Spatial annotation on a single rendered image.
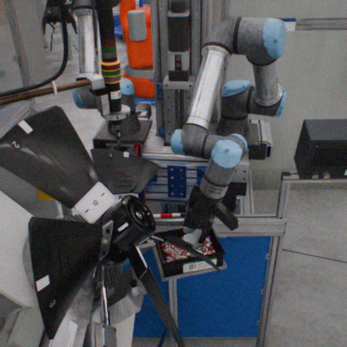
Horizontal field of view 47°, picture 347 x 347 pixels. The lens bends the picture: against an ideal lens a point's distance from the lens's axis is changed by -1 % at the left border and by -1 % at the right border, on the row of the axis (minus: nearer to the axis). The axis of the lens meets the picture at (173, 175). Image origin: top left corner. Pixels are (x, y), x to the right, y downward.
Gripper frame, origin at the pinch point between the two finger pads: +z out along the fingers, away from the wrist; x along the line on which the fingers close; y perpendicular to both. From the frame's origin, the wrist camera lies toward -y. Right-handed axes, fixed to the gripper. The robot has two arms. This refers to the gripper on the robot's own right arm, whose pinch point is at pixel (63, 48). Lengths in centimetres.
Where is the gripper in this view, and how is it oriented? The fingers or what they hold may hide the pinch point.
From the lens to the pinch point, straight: 149.2
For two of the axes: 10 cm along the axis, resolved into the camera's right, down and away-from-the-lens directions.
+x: -10.0, 0.1, 0.3
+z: 0.2, 8.5, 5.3
